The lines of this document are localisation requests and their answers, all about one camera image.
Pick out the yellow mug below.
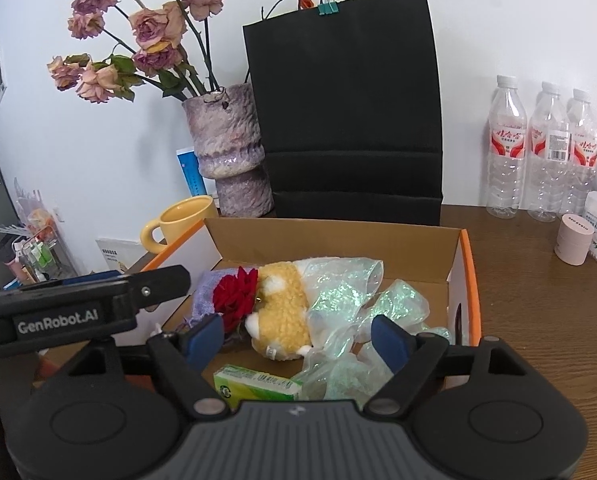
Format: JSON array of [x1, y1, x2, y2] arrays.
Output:
[[141, 194, 220, 254]]

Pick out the clear desk organizer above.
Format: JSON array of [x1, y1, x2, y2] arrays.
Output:
[[0, 175, 80, 294]]

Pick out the iridescent plastic wrap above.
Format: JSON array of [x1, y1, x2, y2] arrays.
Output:
[[290, 255, 452, 402]]

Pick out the orange and white cardboard box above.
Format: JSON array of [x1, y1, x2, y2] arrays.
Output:
[[113, 216, 481, 397]]

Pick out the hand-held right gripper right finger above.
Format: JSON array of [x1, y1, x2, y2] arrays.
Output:
[[365, 315, 529, 417]]

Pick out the white booklet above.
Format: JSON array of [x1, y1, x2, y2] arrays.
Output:
[[95, 236, 147, 274]]

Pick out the purple fuzzy flower wrap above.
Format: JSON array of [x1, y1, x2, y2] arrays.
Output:
[[190, 268, 242, 332]]

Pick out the pink cylinder container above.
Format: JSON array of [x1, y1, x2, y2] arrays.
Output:
[[553, 213, 594, 266]]

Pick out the green tissue packet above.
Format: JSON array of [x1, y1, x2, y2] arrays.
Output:
[[213, 364, 303, 410]]

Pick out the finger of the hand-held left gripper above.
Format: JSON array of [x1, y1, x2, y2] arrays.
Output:
[[125, 266, 192, 312], [2, 270, 124, 292]]

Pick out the red artificial rose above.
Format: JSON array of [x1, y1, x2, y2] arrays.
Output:
[[212, 267, 260, 334]]

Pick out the tan plush toy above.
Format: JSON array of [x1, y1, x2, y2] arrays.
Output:
[[243, 261, 315, 361]]

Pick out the dried pink roses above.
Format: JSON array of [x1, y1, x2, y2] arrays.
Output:
[[46, 0, 229, 105]]

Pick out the black paper bag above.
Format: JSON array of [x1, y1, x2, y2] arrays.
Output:
[[242, 0, 444, 227]]

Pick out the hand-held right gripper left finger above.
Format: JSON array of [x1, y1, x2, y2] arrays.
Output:
[[57, 315, 230, 421]]

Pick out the purple textured vase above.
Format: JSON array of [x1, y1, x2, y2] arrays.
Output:
[[181, 83, 276, 219]]

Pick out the blue white carton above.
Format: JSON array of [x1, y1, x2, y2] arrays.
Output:
[[176, 145, 214, 199]]

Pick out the clear water bottle red label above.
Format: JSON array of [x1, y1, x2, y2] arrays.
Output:
[[485, 73, 528, 219], [563, 87, 597, 216], [526, 81, 572, 224]]

